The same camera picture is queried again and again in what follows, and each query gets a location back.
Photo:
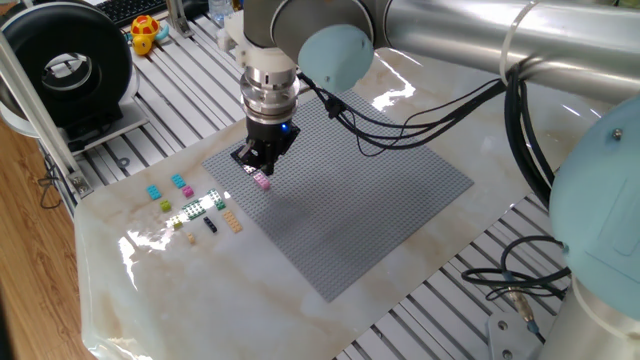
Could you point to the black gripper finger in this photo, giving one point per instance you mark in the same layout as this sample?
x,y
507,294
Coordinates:
x,y
249,153
269,161

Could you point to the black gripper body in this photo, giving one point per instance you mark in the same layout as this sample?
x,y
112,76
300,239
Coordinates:
x,y
270,136

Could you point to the light pink Lego brick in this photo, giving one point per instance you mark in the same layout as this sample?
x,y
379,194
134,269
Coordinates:
x,y
261,181

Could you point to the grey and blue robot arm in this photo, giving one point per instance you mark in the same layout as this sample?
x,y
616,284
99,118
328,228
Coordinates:
x,y
500,40

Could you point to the large black Lego plate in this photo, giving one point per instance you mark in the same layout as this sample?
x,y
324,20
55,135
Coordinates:
x,y
235,156

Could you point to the long green Lego brick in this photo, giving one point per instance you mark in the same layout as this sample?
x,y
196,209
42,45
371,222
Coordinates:
x,y
216,199

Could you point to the long tan Lego brick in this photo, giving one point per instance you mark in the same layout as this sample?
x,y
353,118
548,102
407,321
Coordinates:
x,y
232,221

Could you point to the small magenta Lego brick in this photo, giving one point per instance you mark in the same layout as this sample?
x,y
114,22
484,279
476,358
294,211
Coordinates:
x,y
187,191

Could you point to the cyan Lego brick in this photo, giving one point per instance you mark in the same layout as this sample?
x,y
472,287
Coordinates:
x,y
178,181
153,192

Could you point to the square green Lego plate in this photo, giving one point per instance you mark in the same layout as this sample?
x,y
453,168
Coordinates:
x,y
193,209

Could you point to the small dark Lego brick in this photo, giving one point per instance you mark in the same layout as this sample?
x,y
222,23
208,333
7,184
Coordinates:
x,y
210,224

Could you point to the grey Lego baseplate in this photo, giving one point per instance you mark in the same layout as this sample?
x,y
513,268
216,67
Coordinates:
x,y
350,200

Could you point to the small lime Lego brick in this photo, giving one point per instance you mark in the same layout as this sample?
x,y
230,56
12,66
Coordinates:
x,y
175,222
165,205

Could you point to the tiny tan Lego brick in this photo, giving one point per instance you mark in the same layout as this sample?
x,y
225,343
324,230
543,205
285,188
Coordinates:
x,y
191,238

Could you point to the small metal washer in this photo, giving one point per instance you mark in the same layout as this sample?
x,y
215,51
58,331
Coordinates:
x,y
119,162

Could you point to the clear plastic bottle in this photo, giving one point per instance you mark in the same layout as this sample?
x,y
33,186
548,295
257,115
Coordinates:
x,y
220,10

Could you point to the marble pattern table cover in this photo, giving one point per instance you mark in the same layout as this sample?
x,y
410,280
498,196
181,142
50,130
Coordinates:
x,y
200,300

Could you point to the yellow toy turtle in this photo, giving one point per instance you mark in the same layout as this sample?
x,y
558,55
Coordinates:
x,y
145,30

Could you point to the black keyboard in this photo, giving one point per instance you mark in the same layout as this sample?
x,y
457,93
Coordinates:
x,y
130,9

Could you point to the white zip tie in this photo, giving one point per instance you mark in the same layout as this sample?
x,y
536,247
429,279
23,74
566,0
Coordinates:
x,y
510,45

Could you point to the aluminium frame profile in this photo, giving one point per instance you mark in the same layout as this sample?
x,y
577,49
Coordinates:
x,y
35,115

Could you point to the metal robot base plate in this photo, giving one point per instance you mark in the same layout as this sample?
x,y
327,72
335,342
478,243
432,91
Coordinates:
x,y
505,340

